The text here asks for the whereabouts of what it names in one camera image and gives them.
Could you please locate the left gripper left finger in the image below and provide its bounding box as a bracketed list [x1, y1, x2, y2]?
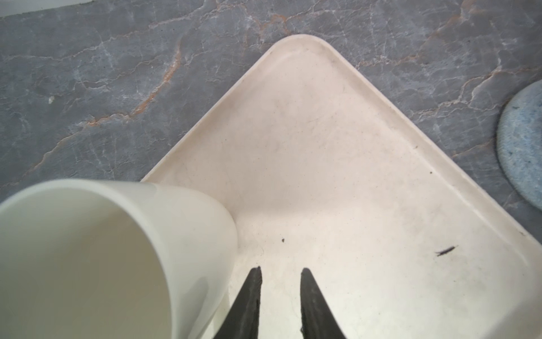
[214, 267, 263, 339]

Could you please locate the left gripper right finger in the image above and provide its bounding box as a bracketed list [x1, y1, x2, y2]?
[300, 268, 346, 339]

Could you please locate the beige serving tray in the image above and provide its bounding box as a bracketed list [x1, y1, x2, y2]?
[145, 35, 541, 338]

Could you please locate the white mug with handle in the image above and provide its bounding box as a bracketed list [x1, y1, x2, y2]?
[1, 179, 237, 338]

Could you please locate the blue woven round coaster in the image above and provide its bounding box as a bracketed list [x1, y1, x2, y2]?
[496, 81, 541, 209]

